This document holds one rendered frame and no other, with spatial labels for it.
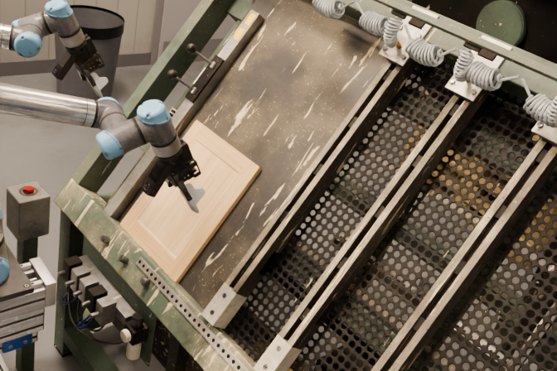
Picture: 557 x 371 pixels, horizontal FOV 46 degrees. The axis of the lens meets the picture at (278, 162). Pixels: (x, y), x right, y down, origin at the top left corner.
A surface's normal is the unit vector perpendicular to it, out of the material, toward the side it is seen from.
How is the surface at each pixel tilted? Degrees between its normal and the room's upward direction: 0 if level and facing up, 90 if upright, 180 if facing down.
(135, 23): 90
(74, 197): 54
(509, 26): 90
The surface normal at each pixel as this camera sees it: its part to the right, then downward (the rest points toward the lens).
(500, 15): -0.73, 0.19
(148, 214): -0.47, -0.35
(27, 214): 0.66, 0.48
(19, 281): 0.20, -0.86
